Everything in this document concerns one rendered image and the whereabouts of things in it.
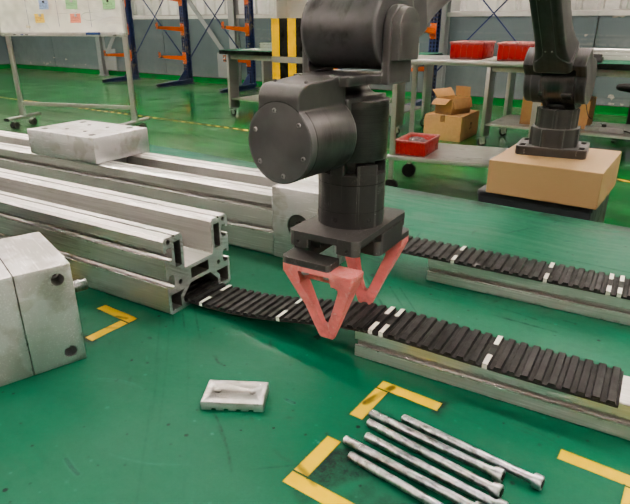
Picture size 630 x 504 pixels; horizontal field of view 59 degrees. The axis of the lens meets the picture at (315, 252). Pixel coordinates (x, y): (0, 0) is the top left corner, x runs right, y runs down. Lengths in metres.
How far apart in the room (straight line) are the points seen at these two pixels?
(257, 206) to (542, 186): 0.52
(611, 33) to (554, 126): 7.12
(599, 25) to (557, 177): 7.23
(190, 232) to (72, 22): 5.93
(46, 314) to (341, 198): 0.27
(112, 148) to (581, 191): 0.76
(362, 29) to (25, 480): 0.39
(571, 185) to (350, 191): 0.62
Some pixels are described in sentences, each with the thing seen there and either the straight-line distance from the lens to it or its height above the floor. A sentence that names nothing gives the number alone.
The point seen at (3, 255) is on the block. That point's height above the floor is 0.87.
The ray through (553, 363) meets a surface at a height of 0.81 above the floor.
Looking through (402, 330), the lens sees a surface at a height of 0.81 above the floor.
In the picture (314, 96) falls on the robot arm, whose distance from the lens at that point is 0.40.
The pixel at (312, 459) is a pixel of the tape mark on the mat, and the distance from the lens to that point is 0.42.
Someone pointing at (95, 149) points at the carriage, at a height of 0.89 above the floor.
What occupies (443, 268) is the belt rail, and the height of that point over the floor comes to 0.80.
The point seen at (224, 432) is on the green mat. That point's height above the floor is 0.78.
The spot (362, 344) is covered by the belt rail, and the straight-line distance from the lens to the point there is 0.52.
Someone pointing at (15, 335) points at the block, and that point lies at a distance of 0.53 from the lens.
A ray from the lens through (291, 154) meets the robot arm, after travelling 0.39.
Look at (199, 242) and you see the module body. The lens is 0.65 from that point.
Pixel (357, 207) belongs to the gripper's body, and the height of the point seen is 0.92.
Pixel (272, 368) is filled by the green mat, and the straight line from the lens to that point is 0.51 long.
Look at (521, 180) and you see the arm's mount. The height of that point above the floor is 0.81.
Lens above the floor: 1.06
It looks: 22 degrees down
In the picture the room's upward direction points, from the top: straight up
